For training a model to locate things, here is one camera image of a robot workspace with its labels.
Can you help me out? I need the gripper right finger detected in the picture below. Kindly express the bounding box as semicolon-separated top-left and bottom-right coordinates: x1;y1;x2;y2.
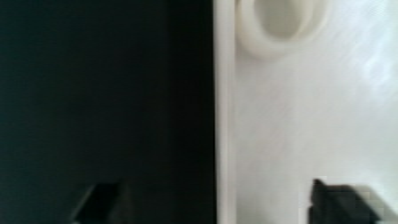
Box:
309;179;380;224

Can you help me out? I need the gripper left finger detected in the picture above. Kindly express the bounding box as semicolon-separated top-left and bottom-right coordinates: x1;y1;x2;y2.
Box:
71;183;128;224

